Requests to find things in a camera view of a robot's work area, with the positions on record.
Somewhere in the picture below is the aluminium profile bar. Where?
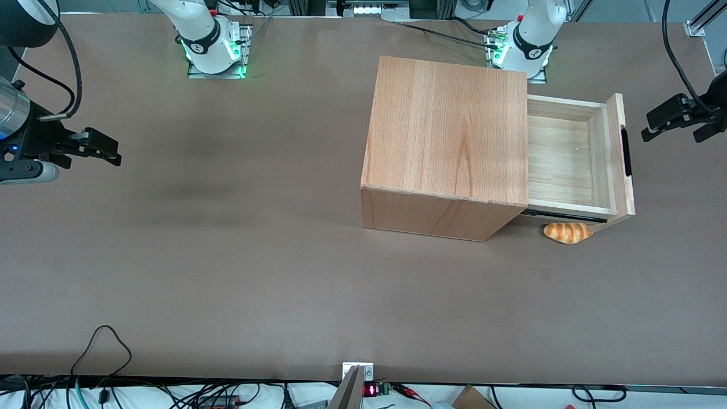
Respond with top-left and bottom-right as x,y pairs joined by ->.
684,0 -> 727,37

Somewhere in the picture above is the black cable on table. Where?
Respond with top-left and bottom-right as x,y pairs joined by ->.
396,22 -> 500,49

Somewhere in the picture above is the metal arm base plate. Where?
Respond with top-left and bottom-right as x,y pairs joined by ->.
484,31 -> 548,85
187,23 -> 252,80

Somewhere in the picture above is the wooden drawer with black handle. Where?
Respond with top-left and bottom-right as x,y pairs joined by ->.
521,93 -> 636,231

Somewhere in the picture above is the small metal bracket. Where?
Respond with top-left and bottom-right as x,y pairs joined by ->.
342,362 -> 375,382

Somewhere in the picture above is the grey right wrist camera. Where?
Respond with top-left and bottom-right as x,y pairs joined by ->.
0,161 -> 60,184

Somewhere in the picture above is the grey camera mount bar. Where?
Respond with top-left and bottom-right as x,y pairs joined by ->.
327,365 -> 364,409

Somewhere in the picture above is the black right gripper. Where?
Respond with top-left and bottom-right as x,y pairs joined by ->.
0,111 -> 122,171

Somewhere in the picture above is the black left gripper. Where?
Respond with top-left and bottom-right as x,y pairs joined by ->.
642,71 -> 727,143

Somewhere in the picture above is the brown cardboard piece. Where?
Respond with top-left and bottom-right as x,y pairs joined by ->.
452,385 -> 496,409

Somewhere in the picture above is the wooden drawer cabinet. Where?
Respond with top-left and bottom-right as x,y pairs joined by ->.
360,55 -> 530,243

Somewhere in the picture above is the thin black looped cable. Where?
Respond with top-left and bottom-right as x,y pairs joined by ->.
71,325 -> 132,377

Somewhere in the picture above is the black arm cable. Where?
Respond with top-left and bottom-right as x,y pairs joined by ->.
662,0 -> 711,107
7,0 -> 83,121

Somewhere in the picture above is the red alligator clip lead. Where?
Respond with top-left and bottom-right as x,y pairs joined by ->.
392,383 -> 432,407

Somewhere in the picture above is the toy bread roll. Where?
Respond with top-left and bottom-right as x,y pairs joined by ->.
544,222 -> 595,245

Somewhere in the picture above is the lit control box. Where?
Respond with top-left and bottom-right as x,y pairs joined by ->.
340,0 -> 411,19

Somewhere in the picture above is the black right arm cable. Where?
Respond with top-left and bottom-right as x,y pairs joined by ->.
7,0 -> 83,121

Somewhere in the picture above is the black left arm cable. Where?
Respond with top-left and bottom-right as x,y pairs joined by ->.
662,0 -> 711,107

